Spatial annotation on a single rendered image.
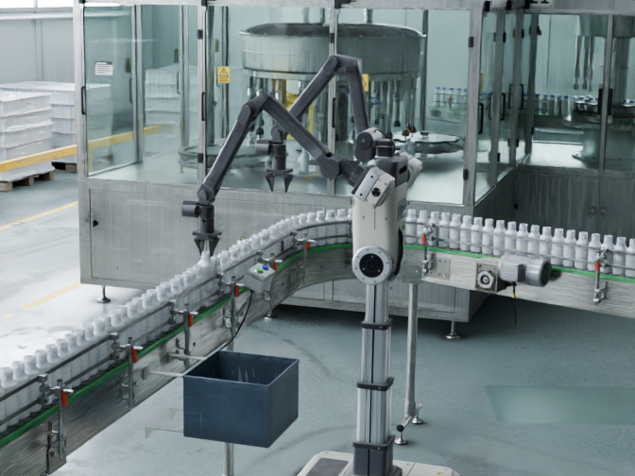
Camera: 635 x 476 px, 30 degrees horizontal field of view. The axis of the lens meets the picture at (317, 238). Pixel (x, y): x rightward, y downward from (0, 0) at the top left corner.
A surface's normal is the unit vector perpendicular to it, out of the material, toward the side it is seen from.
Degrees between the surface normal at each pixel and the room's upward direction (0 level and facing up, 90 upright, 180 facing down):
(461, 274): 90
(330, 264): 90
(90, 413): 90
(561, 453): 0
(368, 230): 101
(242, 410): 90
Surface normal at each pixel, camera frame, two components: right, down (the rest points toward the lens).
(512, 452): 0.01, -0.98
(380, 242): -0.30, 0.37
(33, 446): 0.95, 0.07
